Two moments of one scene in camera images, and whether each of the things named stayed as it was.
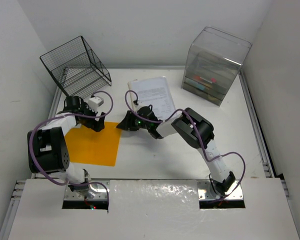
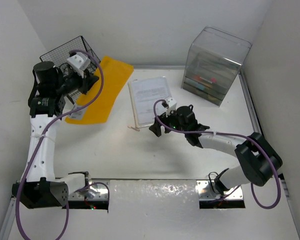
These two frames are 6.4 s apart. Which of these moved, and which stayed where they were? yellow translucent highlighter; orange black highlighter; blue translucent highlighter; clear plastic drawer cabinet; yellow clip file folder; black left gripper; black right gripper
Moved: yellow clip file folder; black right gripper; black left gripper
Stayed: yellow translucent highlighter; blue translucent highlighter; orange black highlighter; clear plastic drawer cabinet
